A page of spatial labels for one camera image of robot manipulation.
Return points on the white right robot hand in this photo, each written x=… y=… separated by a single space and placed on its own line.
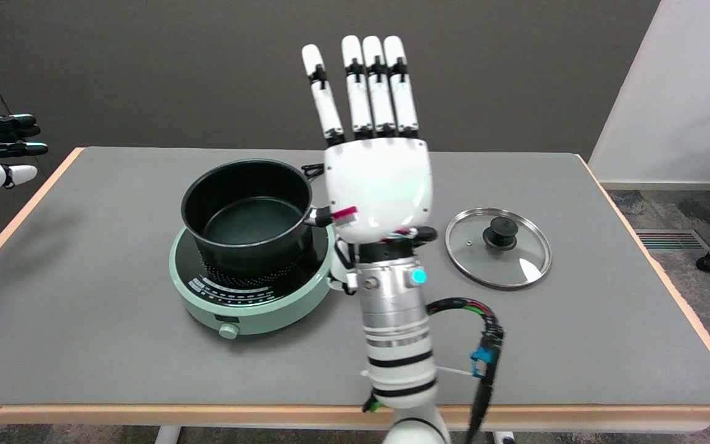
x=379 y=185

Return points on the green round induction cooker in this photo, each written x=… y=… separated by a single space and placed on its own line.
x=269 y=302

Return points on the glass lid with black knob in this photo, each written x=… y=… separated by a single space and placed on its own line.
x=515 y=265

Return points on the floor vent grille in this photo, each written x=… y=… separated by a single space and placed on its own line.
x=669 y=239

